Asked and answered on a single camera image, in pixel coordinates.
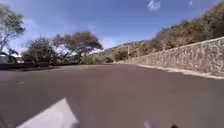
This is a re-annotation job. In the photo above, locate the pole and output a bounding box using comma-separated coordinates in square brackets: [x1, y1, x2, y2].
[126, 44, 130, 62]

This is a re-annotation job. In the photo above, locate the grey asphalt road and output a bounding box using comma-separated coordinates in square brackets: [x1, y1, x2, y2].
[0, 63, 224, 128]

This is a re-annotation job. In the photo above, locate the wide spreading tree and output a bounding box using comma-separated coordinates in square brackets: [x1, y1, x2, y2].
[52, 31, 104, 64]

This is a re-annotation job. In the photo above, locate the robot's own part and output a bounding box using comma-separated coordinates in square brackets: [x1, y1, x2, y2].
[144, 120, 156, 128]

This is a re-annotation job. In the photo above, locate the pale roadside strip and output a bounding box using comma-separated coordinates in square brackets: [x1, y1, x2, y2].
[123, 62, 224, 80]

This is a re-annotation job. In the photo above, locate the low dark roadside hedge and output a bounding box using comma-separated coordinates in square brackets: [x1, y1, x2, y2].
[0, 61, 83, 71]

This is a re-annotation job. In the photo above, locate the bushy dry hillside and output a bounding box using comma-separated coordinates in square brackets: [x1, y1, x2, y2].
[83, 0, 224, 64]

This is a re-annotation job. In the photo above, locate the tall pale tree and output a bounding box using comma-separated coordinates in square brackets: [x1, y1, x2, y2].
[0, 4, 26, 57]

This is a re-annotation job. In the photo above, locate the rough stone retaining wall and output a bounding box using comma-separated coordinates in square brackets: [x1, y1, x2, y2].
[123, 36, 224, 76]

